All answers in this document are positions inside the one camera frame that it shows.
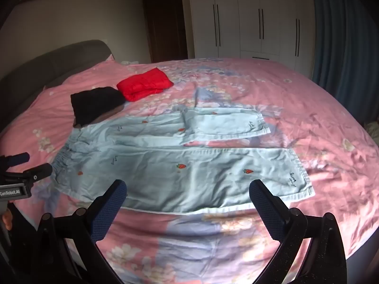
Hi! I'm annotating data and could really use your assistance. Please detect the grey upholstered headboard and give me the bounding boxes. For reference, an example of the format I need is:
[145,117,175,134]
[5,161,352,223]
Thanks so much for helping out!
[0,39,114,137]

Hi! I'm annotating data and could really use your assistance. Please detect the black folded garment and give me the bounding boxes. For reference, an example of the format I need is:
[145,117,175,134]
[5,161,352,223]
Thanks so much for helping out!
[70,87,126,129]

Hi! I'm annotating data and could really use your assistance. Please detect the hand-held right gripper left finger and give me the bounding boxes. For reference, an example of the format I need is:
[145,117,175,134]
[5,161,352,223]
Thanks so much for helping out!
[36,179,128,284]

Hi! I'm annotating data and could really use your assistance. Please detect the white wardrobe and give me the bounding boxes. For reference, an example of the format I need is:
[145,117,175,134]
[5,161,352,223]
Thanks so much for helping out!
[186,0,316,79]

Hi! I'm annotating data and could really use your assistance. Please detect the blue curtain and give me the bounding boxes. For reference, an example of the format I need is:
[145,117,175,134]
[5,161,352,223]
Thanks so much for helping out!
[309,0,379,116]

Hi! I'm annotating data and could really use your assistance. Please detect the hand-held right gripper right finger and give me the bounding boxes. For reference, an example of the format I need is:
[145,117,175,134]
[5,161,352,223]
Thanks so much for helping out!
[249,179,347,284]

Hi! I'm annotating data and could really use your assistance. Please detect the red folded padded garment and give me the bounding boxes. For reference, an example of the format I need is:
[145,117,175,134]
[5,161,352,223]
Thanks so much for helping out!
[116,68,174,102]

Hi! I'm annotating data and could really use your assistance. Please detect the light blue strawberry pants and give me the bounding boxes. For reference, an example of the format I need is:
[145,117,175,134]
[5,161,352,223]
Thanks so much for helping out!
[51,106,315,213]

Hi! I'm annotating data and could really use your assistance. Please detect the dark brown door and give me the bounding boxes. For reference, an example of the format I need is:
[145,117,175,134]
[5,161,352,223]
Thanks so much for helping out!
[142,0,189,63]

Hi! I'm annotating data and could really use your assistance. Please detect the pink floral bed sheet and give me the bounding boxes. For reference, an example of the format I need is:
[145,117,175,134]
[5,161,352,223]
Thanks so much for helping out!
[0,54,379,284]

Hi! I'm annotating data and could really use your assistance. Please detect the person's left hand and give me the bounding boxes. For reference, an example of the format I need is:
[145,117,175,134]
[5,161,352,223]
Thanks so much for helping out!
[1,209,14,232]

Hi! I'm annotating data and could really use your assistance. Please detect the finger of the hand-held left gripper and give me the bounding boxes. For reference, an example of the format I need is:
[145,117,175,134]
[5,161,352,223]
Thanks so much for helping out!
[23,163,53,183]
[0,152,31,168]

